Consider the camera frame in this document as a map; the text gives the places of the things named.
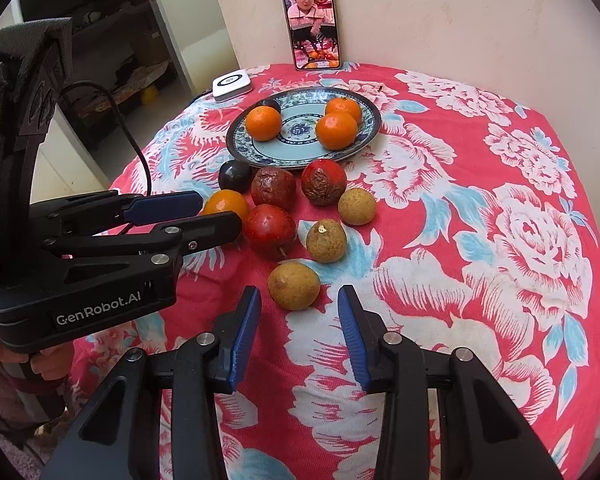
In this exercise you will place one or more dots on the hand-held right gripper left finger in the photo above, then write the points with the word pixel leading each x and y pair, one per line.
pixel 242 340

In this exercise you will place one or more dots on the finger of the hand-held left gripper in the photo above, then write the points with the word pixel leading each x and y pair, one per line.
pixel 165 207
pixel 200 234

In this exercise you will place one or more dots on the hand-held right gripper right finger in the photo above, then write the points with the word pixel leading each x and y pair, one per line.
pixel 352 340

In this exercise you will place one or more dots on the yellowish orange tangerine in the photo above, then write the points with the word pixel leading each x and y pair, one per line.
pixel 227 200

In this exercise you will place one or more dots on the dark purple plum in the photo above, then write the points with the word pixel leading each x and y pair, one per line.
pixel 269 106
pixel 235 176

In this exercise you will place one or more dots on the smooth red jujube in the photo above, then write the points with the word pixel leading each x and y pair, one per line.
pixel 270 230

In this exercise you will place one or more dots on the brownish wrinkled jujube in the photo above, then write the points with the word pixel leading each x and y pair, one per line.
pixel 273 187

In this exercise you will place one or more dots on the brown longan with stem scar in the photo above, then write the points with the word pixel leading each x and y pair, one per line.
pixel 326 241

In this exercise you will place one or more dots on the blue patterned ceramic plate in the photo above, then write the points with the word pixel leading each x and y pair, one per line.
pixel 280 152

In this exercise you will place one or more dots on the large deep orange tangerine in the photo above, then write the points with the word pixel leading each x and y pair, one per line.
pixel 263 123

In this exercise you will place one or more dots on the bright red wrinkled jujube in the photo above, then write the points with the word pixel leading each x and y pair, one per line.
pixel 323 181

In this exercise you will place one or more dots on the small orange tangerine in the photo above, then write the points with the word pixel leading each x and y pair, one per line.
pixel 336 131
pixel 343 107

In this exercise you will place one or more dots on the person's left hand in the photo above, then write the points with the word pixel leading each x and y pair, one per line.
pixel 50 362

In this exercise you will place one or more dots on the small yellow object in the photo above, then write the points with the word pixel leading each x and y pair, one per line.
pixel 150 94

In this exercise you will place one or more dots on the red floral tablecloth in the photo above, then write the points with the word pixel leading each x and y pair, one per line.
pixel 455 260

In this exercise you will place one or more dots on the patterned cloth in doorway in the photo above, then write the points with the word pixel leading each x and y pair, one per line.
pixel 130 77

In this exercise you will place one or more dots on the white square charger device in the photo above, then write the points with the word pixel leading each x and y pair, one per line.
pixel 231 85

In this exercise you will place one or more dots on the smartphone with lit screen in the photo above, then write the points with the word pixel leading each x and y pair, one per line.
pixel 312 20

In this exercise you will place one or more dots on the white door frame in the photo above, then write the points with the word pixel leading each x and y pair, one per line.
pixel 165 20

